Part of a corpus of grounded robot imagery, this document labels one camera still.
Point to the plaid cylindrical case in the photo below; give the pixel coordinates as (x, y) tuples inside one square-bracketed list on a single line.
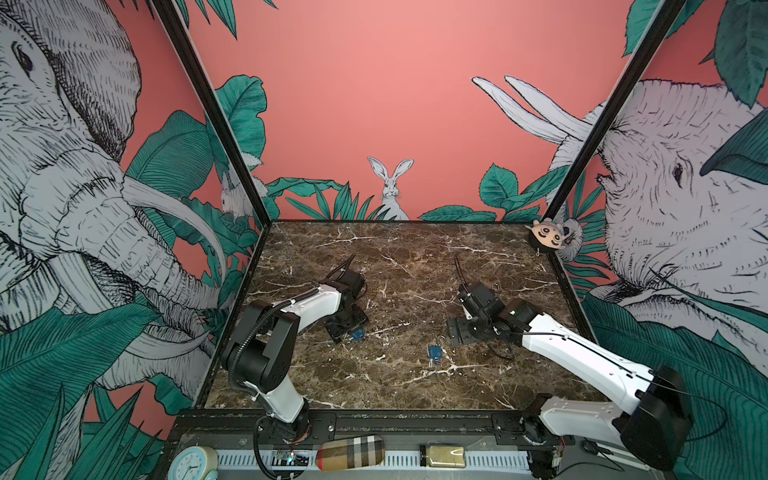
[(351, 453)]

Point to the white round clock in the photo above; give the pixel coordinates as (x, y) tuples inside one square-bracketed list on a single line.
[(194, 463)]

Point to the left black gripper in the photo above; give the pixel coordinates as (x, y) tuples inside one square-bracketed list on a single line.
[(337, 333)]

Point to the cartoon face sticker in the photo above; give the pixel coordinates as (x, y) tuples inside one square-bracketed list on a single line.
[(548, 234)]

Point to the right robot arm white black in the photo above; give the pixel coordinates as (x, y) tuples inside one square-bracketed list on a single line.
[(646, 411)]

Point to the small circuit board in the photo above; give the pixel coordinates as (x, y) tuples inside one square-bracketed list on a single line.
[(291, 459)]

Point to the gold rectangular box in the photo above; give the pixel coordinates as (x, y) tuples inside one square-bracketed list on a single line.
[(442, 456)]

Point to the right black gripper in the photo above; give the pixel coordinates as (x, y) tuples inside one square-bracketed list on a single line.
[(461, 324)]

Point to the black front rail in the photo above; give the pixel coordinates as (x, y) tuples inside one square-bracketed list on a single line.
[(501, 427)]

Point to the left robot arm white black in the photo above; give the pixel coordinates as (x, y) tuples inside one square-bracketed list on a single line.
[(259, 352)]

